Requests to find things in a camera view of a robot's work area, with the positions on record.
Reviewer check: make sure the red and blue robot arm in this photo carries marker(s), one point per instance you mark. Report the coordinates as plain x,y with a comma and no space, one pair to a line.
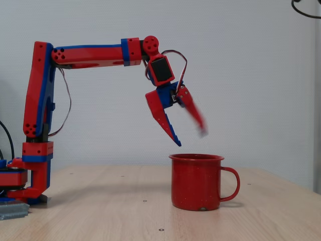
87,54

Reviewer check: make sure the red enamel mug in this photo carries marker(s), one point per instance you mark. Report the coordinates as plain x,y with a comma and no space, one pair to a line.
195,183

